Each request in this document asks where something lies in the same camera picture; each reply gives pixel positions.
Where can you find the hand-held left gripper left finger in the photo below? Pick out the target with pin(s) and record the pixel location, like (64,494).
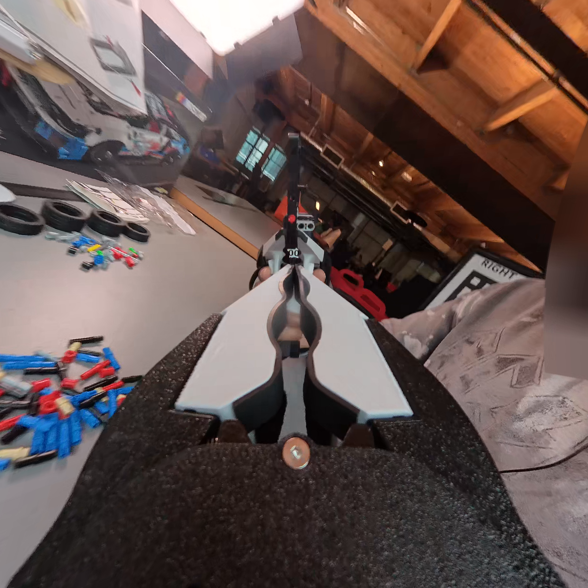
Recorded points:
(229,358)

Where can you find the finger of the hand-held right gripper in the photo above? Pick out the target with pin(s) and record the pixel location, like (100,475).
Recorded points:
(317,250)
(275,252)

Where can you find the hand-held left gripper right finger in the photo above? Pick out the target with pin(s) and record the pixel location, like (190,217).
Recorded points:
(358,363)

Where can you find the black building frame assembly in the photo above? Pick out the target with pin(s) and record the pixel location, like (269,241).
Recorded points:
(292,183)

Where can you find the cluster of mixed small parts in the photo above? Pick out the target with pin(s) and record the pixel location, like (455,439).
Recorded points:
(99,257)

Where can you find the building instruction booklet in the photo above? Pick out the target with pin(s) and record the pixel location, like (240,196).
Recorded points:
(110,27)

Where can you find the person's right forearm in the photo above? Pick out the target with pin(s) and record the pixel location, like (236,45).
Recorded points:
(459,317)

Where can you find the grey desk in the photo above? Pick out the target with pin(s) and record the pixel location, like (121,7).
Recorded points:
(183,285)

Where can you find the person's right hand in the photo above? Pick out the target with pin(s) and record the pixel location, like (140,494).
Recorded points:
(330,236)

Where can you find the red chair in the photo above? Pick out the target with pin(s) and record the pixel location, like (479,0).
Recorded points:
(363,298)

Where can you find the grey table with wooden edge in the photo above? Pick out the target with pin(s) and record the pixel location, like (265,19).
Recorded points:
(220,216)

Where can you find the paned window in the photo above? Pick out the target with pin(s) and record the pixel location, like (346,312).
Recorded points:
(257,151)

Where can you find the clear plastic bags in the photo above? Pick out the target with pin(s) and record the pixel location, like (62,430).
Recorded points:
(170,216)

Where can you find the white marker sign board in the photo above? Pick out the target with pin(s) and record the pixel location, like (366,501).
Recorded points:
(477,280)

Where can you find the black rubber toy tire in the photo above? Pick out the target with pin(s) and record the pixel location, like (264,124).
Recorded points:
(32,227)
(94,227)
(128,235)
(50,220)

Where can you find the black toy car set box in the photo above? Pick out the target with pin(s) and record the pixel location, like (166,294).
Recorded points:
(151,138)

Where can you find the person's torso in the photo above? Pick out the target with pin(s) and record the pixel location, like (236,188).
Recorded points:
(528,413)

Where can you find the shiny sticker sheet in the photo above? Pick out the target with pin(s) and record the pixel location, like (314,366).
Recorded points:
(101,195)

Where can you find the pile of small connector pins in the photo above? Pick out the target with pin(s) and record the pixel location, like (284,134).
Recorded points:
(55,432)

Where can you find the bright studio light panel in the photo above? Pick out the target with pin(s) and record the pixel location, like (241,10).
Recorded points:
(229,23)

